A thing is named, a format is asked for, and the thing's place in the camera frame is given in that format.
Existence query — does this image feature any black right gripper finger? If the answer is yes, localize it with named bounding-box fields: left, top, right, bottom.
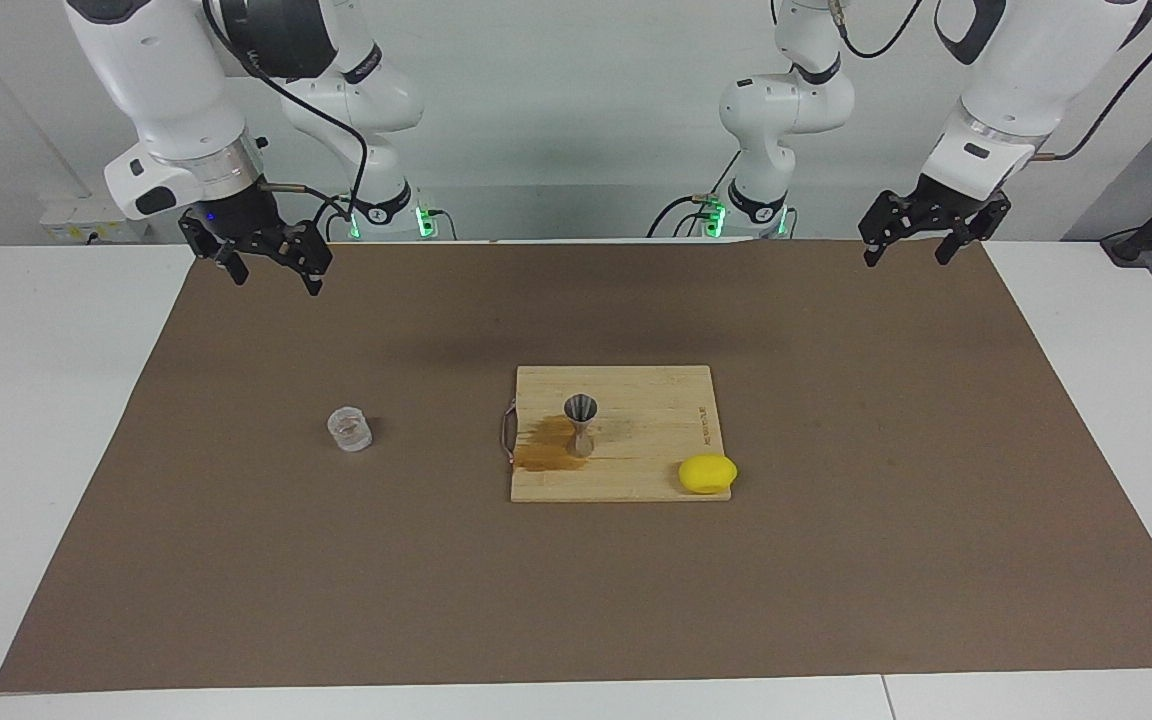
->
left=210, top=244, right=250, bottom=288
left=275, top=221, right=335, bottom=298

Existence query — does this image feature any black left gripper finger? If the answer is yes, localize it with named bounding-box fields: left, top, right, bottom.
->
left=937, top=194, right=1013, bottom=266
left=860, top=191, right=913, bottom=268

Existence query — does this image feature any small clear glass cup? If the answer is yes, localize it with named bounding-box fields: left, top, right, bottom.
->
left=327, top=406, right=374, bottom=452

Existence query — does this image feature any steel double jigger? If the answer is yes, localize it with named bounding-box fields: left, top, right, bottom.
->
left=564, top=394, right=599, bottom=459

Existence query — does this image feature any bamboo cutting board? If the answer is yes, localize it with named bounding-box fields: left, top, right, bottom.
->
left=510, top=365, right=733, bottom=504

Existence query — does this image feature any yellow lemon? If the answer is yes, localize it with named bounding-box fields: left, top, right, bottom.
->
left=678, top=453, right=739, bottom=496

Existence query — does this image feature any brown table mat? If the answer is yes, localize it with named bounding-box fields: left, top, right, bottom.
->
left=0, top=240, right=1152, bottom=693

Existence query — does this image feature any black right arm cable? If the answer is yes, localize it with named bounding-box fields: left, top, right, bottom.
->
left=199, top=0, right=370, bottom=236

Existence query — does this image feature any white wall socket strip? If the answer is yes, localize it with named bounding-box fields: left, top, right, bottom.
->
left=39, top=197, right=150, bottom=244

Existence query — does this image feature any black base cable bundle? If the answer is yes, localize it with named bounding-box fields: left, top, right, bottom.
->
left=648, top=148, right=742, bottom=239

